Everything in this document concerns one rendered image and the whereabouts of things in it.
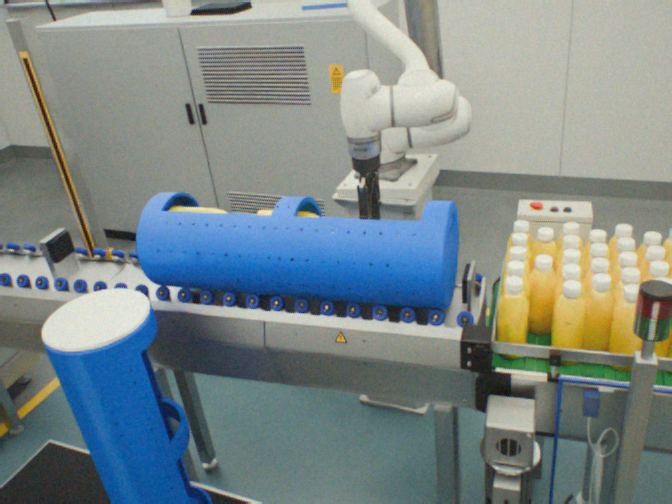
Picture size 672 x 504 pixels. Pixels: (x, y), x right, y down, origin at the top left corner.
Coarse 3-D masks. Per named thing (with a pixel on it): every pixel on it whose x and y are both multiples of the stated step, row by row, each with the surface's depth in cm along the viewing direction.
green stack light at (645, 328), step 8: (640, 320) 116; (648, 320) 115; (656, 320) 114; (664, 320) 114; (632, 328) 119; (640, 328) 117; (648, 328) 116; (656, 328) 115; (664, 328) 115; (640, 336) 117; (648, 336) 116; (656, 336) 116; (664, 336) 116
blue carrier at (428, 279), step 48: (144, 240) 177; (192, 240) 172; (240, 240) 168; (288, 240) 164; (336, 240) 160; (384, 240) 156; (432, 240) 153; (240, 288) 176; (288, 288) 170; (336, 288) 164; (384, 288) 159; (432, 288) 155
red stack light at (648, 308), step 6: (642, 300) 114; (648, 300) 113; (636, 306) 117; (642, 306) 115; (648, 306) 114; (654, 306) 113; (660, 306) 112; (666, 306) 112; (642, 312) 115; (648, 312) 114; (654, 312) 113; (660, 312) 113; (666, 312) 113; (654, 318) 114; (660, 318) 114; (666, 318) 114
